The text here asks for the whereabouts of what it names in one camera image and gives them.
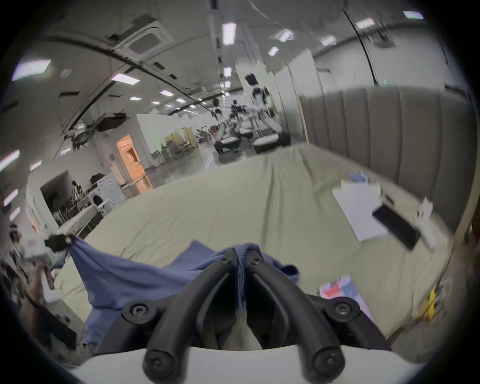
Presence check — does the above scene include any white humanoid robot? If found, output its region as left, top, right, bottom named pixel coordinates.
left=242, top=73, right=272, bottom=113

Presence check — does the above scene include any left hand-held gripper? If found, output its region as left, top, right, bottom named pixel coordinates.
left=19, top=233, right=74, bottom=268

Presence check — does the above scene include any blue shirt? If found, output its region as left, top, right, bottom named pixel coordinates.
left=67, top=234, right=301, bottom=347

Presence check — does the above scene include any person's left forearm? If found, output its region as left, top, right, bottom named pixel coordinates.
left=19, top=279, right=51, bottom=332

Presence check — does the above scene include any person's left hand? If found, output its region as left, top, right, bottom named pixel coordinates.
left=33, top=260, right=57, bottom=291

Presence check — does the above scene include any colourful printed card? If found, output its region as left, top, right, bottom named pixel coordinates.
left=319, top=275, right=376, bottom=324

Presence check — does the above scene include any person's body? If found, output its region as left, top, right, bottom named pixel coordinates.
left=0, top=223, right=27, bottom=304

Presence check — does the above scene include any yellow connector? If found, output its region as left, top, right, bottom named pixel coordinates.
left=427, top=287, right=440, bottom=320

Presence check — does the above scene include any black phone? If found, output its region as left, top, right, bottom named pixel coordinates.
left=372, top=204, right=422, bottom=251

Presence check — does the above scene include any white paper sheet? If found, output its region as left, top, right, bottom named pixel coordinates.
left=332, top=180, right=391, bottom=243

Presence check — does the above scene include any white hand controller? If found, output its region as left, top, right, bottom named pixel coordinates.
left=414, top=197, right=439, bottom=251

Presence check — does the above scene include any grey padded headboard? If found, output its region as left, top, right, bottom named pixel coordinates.
left=299, top=85, right=475, bottom=234

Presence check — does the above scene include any white cable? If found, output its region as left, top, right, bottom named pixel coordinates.
left=410, top=255, right=452, bottom=323

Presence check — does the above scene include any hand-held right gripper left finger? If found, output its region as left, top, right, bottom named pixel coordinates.
left=94, top=249, right=241, bottom=382

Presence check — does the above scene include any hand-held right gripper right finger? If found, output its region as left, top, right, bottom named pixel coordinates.
left=245, top=249, right=393, bottom=382

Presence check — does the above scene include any white washing machine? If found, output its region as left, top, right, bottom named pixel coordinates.
left=92, top=172, right=127, bottom=208

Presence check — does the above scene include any small blue packet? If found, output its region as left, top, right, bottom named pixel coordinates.
left=347, top=171, right=380, bottom=187

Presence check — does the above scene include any bed with beige sheet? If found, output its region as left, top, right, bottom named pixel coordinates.
left=52, top=144, right=461, bottom=362

